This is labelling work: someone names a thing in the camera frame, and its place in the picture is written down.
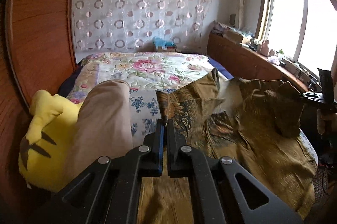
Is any floral bed quilt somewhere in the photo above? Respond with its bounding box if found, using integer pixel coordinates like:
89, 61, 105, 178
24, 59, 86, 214
64, 52, 232, 146

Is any person's right hand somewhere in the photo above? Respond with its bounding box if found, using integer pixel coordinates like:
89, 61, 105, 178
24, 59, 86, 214
317, 108, 337, 135

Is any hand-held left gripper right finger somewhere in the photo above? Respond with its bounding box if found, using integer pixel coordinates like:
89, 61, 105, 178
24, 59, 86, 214
166, 119, 303, 224

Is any sheer circle-patterned curtain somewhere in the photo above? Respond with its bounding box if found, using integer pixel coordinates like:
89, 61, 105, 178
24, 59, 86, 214
71, 0, 214, 52

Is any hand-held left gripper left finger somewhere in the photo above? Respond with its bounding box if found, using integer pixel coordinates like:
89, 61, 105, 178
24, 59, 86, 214
39, 119, 167, 224

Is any beige pillow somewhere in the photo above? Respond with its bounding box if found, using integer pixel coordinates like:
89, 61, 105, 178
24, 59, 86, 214
62, 79, 133, 191

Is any olive brown patterned shirt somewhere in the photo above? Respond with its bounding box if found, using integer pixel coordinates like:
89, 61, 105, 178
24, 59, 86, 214
137, 68, 318, 224

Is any wooden side counter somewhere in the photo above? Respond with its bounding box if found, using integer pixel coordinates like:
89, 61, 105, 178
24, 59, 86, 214
207, 32, 324, 98

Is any small cardboard box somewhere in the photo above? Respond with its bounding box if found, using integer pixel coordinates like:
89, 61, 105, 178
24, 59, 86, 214
155, 45, 177, 53

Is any cardboard box with clutter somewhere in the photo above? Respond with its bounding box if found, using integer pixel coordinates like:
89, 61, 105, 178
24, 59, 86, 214
224, 29, 244, 44

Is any window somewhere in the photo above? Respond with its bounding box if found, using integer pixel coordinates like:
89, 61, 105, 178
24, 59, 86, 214
254, 0, 337, 77

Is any blue plastic bag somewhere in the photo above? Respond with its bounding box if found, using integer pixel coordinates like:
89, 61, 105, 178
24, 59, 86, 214
153, 37, 175, 47

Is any navy blue blanket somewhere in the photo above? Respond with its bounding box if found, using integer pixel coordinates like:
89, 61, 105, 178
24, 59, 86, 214
209, 56, 233, 80

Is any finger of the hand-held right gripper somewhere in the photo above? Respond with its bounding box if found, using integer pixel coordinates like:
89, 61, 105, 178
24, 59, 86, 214
299, 92, 325, 107

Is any wooden wardrobe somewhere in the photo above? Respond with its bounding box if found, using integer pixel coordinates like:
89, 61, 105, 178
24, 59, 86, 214
0, 0, 81, 224

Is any yellow plush toy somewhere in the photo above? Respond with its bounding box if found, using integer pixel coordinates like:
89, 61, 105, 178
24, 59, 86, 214
19, 89, 83, 192

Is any stack of papers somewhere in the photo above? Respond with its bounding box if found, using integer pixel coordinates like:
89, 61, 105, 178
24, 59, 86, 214
212, 22, 229, 36

